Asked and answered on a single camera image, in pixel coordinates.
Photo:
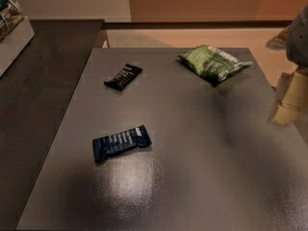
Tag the white display box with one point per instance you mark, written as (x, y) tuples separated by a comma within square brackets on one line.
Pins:
[(14, 43)]

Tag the snack bags in box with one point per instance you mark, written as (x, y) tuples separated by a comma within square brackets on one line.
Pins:
[(10, 16)]

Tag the green jalapeno chip bag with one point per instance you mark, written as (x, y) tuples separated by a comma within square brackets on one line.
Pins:
[(212, 64)]

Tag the dark blue snack bar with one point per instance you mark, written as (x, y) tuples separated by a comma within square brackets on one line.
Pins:
[(113, 145)]

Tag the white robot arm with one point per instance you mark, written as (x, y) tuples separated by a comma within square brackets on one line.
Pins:
[(297, 40)]

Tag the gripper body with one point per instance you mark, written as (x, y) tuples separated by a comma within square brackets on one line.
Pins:
[(298, 45)]

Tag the black snack bar wrapper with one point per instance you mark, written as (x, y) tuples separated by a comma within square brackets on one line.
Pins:
[(125, 76)]

